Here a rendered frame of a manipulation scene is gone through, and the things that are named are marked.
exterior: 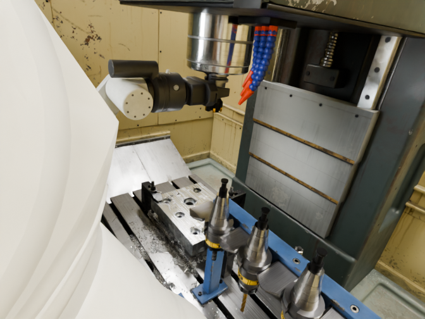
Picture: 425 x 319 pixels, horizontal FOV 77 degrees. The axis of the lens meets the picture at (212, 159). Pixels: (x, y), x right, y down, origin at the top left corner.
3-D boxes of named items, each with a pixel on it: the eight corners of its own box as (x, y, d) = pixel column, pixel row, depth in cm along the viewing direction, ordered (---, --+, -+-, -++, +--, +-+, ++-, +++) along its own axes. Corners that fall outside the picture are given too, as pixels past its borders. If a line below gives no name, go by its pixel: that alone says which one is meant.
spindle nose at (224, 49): (261, 74, 68) (270, 21, 63) (217, 76, 58) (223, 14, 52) (217, 63, 78) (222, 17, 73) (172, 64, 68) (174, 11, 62)
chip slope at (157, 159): (50, 290, 104) (38, 240, 92) (28, 201, 150) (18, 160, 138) (226, 216, 155) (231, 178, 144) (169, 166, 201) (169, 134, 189)
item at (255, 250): (271, 255, 50) (279, 227, 47) (257, 266, 48) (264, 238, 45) (253, 241, 53) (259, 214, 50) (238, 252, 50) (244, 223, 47)
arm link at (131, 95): (172, 121, 59) (121, 127, 53) (151, 103, 66) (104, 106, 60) (178, 69, 54) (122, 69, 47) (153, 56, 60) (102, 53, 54)
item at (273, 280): (274, 302, 44) (275, 299, 43) (251, 279, 47) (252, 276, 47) (300, 282, 48) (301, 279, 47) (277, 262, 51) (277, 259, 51)
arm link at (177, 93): (221, 75, 61) (175, 75, 55) (215, 115, 66) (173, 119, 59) (191, 65, 70) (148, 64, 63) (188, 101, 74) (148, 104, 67)
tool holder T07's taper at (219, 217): (233, 223, 57) (238, 197, 54) (215, 230, 55) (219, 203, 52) (221, 211, 61) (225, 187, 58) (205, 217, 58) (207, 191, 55)
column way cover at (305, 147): (324, 242, 103) (374, 112, 80) (241, 183, 135) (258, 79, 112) (331, 237, 105) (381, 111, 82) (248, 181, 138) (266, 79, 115)
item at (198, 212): (197, 224, 59) (198, 221, 58) (184, 211, 62) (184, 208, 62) (222, 214, 63) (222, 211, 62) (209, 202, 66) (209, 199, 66)
